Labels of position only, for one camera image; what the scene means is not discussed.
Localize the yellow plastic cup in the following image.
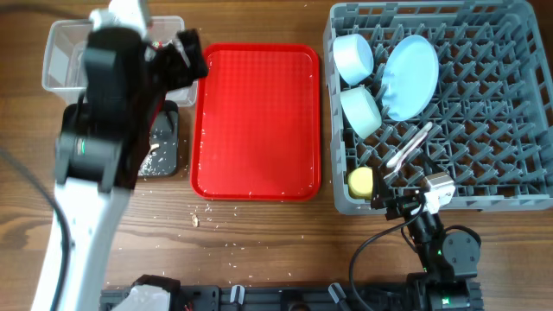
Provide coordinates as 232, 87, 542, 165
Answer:
347, 167, 374, 200

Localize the white plastic fork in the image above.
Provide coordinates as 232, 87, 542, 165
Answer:
385, 122, 433, 180

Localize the green bowl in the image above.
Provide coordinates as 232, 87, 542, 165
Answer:
340, 86, 382, 139

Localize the white plastic spoon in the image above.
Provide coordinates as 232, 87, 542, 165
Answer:
386, 130, 429, 168

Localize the light blue plate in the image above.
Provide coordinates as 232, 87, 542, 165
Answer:
381, 35, 439, 121

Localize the light blue food bowl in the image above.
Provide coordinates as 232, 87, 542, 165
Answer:
333, 34, 374, 86

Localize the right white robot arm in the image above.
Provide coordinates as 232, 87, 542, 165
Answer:
348, 172, 483, 310

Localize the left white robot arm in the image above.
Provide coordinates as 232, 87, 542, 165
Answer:
32, 1, 208, 310

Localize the black waste tray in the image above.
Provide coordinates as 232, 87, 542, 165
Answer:
55, 101, 179, 184

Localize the grey dishwasher rack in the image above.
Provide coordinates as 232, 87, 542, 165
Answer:
323, 1, 552, 215

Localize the clear plastic waste bin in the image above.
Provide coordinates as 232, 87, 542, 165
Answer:
41, 16, 198, 107

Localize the red serving tray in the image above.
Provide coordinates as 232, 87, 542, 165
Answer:
189, 42, 321, 201

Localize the food scraps and rice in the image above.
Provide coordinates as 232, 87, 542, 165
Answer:
138, 130, 179, 178

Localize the nut shell on table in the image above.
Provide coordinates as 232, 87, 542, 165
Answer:
192, 214, 200, 228

